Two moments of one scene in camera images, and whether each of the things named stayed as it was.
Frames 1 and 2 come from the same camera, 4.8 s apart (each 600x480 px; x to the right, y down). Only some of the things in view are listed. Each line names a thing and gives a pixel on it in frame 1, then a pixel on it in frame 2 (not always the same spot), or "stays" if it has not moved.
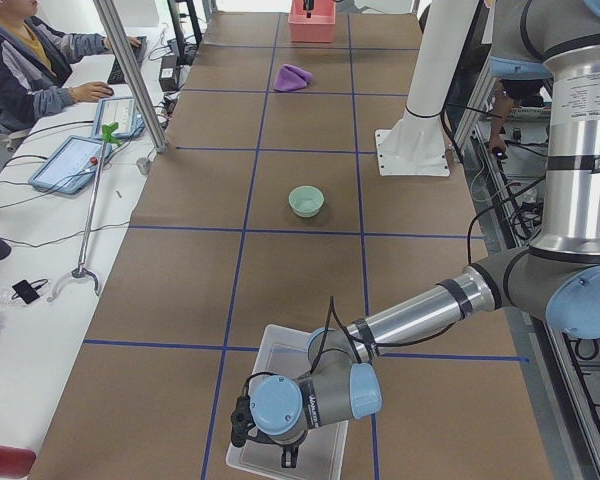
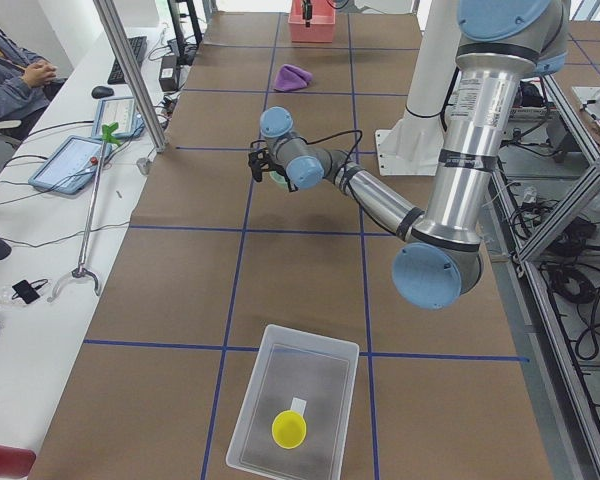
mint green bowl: [306, 200] → [279, 178]
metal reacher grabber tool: [110, 131] stays
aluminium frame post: [129, 66] stays
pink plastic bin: [318, 28] stays
